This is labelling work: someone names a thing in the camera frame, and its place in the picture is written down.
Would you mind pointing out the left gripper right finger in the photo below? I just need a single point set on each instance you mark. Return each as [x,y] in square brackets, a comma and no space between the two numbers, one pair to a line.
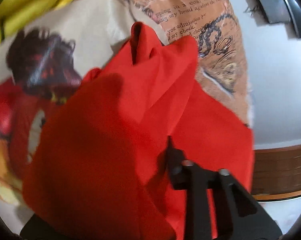
[217,194]

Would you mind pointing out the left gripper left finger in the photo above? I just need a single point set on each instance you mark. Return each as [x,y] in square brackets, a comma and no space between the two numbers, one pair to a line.
[38,229]

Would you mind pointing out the printed newspaper bedspread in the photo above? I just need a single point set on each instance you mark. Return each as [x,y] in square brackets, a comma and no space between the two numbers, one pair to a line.
[42,62]

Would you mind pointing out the small black wall monitor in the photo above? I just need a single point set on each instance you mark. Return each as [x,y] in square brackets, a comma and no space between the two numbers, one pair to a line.
[274,11]

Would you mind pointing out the red zip jacket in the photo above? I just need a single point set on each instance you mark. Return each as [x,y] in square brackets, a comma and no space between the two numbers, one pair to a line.
[99,171]

